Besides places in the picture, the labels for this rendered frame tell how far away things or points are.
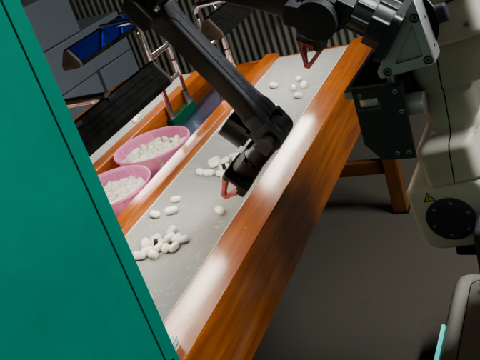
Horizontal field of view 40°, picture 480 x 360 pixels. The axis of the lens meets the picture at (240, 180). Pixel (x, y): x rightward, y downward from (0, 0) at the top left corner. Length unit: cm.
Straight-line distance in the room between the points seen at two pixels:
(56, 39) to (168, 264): 250
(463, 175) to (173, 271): 66
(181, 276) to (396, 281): 120
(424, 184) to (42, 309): 85
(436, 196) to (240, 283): 45
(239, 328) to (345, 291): 117
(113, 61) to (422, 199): 305
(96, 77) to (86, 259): 320
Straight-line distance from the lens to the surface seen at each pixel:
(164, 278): 152
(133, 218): 180
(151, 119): 249
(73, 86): 392
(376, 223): 287
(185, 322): 131
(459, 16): 124
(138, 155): 227
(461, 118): 139
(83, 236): 93
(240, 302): 140
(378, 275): 257
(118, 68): 427
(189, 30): 136
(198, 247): 158
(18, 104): 87
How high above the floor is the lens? 150
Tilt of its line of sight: 25 degrees down
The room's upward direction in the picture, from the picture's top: 19 degrees counter-clockwise
